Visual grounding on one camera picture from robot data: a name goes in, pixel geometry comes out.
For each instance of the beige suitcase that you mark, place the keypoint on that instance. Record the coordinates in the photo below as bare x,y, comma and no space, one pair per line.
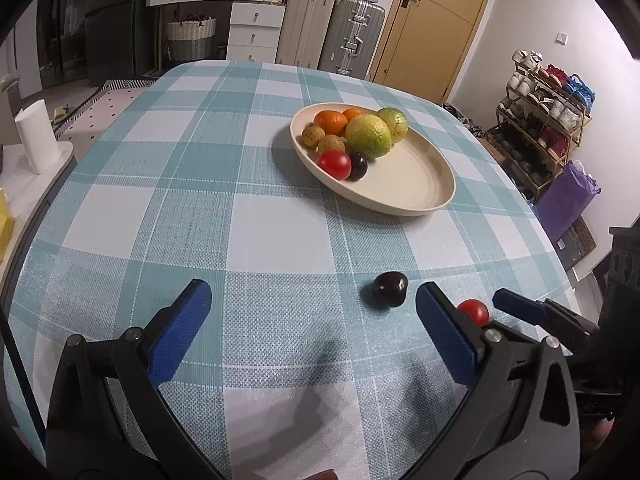
305,25

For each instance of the purple bag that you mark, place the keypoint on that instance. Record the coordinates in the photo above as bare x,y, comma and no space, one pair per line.
567,200

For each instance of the shoe rack with shoes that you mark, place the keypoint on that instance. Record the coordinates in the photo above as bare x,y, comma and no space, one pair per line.
542,120

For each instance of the white wall switch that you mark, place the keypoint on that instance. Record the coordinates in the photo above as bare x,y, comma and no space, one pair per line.
563,38

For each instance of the paper towel roll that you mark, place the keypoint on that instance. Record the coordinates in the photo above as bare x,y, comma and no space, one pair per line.
35,135

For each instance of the orange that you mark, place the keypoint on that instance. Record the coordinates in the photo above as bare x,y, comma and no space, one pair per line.
330,121
353,113

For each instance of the silver suitcase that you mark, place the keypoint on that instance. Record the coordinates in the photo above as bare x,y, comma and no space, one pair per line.
350,35

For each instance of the white drawer dresser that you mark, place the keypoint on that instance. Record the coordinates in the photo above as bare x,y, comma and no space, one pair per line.
250,15

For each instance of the dark glass cabinet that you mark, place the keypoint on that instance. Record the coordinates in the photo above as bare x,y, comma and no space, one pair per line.
60,25

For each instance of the dark doormat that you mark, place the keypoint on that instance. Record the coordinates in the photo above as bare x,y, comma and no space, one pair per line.
577,240

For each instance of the large green yellow citrus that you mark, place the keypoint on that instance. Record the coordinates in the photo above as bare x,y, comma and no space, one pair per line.
367,135

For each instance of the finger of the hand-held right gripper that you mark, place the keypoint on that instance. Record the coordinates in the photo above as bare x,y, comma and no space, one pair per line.
525,307

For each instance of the pile of shoes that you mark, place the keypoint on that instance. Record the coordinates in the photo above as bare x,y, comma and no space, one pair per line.
462,120

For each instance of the small brown yellow fruit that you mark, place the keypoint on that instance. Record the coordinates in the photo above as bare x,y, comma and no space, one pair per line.
312,135
331,142

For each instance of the white side table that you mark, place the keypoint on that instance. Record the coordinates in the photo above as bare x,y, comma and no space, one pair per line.
30,185

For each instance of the cream oval plate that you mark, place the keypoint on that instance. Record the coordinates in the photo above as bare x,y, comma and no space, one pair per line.
415,180

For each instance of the small green yellow citrus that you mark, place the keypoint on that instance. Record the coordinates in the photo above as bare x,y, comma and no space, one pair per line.
395,121

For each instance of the dark grey fridge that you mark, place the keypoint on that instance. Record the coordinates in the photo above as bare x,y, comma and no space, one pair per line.
120,15

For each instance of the dark plum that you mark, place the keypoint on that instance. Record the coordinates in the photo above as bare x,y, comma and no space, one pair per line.
359,166
390,289

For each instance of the patterned floor rug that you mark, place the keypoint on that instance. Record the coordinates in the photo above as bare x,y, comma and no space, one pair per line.
105,105

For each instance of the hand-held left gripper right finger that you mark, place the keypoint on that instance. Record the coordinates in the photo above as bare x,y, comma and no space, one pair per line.
445,335

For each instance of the teal checked tablecloth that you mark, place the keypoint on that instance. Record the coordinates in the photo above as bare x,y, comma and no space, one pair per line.
250,240

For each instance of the woven basket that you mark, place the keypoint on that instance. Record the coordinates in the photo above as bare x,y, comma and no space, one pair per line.
191,37

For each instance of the red tomato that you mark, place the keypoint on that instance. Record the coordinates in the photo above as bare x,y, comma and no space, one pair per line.
474,311
334,164

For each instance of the yellow packet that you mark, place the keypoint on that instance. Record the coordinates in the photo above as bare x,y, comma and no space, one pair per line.
5,225

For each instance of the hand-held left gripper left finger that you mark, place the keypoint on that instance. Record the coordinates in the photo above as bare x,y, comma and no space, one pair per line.
180,330

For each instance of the wooden door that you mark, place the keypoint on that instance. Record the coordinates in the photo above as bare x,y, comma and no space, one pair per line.
440,25

